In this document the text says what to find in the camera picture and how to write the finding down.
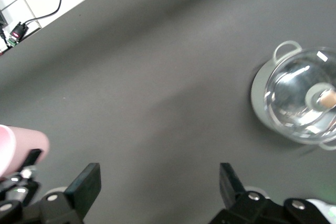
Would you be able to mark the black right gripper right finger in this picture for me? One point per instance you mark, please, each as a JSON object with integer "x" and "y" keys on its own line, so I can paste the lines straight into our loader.
{"x": 233, "y": 197}

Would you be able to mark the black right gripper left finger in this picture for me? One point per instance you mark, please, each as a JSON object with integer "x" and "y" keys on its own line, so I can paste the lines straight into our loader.
{"x": 84, "y": 190}

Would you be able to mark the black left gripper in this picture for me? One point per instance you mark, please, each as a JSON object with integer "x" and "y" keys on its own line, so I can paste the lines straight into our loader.
{"x": 18, "y": 190}

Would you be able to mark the pink plastic cup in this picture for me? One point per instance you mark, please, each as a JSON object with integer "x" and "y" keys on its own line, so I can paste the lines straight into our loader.
{"x": 23, "y": 142}

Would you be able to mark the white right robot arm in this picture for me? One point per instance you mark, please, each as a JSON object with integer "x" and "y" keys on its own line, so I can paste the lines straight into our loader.
{"x": 321, "y": 212}

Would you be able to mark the small green circuit board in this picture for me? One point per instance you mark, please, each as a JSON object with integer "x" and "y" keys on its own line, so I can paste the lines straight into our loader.
{"x": 11, "y": 42}

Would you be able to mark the glass lid with wooden knob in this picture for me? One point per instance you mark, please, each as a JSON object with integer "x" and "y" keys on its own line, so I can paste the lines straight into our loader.
{"x": 288, "y": 90}

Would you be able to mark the black connector with red label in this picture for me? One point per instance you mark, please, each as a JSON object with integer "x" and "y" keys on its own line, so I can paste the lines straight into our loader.
{"x": 18, "y": 31}

